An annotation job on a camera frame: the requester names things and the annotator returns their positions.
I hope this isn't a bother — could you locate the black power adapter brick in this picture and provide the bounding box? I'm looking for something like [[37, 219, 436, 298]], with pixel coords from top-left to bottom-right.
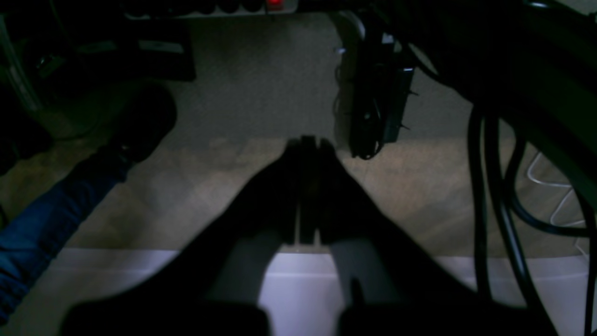
[[349, 28, 416, 160]]

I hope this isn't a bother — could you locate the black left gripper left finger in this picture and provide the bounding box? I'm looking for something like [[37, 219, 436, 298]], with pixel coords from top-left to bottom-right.
[[61, 140, 300, 336]]

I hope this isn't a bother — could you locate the white power strip red switch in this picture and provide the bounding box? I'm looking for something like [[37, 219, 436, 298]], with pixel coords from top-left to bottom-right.
[[119, 0, 300, 21]]

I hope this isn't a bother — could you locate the black shoe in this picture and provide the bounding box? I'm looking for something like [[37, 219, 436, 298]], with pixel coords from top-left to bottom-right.
[[107, 84, 177, 162]]

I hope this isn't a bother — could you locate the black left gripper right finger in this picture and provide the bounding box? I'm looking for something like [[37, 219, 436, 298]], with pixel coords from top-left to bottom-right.
[[316, 140, 555, 336]]

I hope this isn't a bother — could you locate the person leg in blue jeans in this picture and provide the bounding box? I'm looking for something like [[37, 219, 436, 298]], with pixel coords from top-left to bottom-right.
[[0, 148, 133, 325]]

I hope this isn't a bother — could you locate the thick black cable bundle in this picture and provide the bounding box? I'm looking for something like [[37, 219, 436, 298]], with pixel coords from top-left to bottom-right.
[[468, 105, 597, 336]]

